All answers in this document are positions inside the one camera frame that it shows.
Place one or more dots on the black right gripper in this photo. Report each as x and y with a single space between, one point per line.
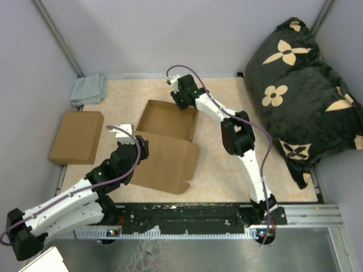
176 97

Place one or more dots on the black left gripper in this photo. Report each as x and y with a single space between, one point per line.
143 145

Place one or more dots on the brown cardboard box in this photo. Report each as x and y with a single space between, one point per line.
77 138
172 154

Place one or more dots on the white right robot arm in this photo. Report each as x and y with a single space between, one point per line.
238 137

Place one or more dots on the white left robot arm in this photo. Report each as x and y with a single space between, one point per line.
85 203

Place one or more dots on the folded brown cardboard box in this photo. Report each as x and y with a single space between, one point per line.
77 138

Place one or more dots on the grey folded cloth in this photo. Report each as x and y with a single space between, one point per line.
91 89

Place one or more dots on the white board corner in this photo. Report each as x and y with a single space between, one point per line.
49 261

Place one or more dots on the black floral pillow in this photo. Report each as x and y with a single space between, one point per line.
302 102

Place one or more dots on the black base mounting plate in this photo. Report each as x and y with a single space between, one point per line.
202 217

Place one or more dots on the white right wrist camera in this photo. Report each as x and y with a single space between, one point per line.
173 81

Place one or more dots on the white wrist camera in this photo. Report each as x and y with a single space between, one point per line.
124 134
173 81

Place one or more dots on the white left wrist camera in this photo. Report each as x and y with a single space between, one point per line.
124 134

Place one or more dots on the white slotted cable duct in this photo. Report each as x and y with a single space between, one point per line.
156 233

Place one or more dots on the aluminium rail frame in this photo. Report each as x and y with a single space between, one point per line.
87 203

